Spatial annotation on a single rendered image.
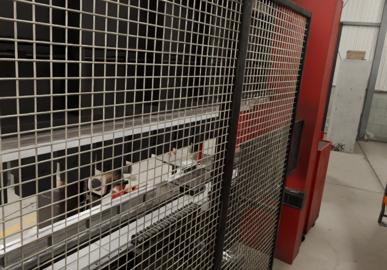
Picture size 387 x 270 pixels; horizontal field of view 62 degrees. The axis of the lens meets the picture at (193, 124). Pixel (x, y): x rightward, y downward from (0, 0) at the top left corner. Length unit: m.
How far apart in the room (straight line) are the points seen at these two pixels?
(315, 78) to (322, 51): 0.21
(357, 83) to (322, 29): 4.71
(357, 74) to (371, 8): 2.38
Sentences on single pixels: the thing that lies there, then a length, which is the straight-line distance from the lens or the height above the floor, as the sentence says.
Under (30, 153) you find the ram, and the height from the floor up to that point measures 1.35.
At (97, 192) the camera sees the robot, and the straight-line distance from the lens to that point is 2.68.
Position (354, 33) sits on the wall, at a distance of 9.25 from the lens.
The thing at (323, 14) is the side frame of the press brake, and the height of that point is 2.16.
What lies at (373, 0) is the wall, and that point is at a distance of 9.38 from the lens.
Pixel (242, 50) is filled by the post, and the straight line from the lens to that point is 0.98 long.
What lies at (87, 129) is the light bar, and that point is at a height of 1.47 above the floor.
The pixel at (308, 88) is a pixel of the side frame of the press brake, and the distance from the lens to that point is 2.80.
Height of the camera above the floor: 1.78
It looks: 12 degrees down
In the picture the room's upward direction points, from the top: 5 degrees clockwise
